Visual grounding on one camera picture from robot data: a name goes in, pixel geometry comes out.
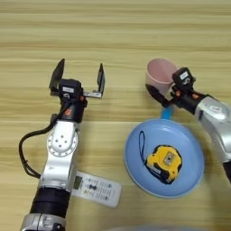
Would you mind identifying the yellow black tape measure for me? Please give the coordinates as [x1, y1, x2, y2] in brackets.
[137, 130, 183, 186]

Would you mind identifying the pink plastic cup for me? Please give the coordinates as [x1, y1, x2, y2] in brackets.
[145, 58, 179, 97]

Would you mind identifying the blue plate with tab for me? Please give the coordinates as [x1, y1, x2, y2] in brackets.
[123, 105, 206, 199]

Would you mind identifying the white remote control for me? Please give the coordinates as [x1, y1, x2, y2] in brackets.
[69, 171, 123, 208]

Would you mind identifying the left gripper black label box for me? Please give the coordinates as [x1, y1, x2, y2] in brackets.
[59, 78, 84, 101]

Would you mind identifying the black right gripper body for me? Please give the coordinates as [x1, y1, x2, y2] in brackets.
[168, 88, 209, 116]

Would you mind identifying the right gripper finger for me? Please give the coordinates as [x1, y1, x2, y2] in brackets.
[144, 83, 171, 108]

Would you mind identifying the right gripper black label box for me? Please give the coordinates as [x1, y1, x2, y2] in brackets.
[171, 67, 197, 91]

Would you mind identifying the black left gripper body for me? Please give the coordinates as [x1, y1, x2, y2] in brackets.
[50, 88, 106, 125]

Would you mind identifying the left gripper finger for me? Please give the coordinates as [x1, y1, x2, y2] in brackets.
[48, 58, 66, 92]
[97, 62, 106, 93]

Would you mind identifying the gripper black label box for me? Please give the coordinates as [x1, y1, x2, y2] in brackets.
[171, 67, 197, 91]
[59, 78, 84, 101]

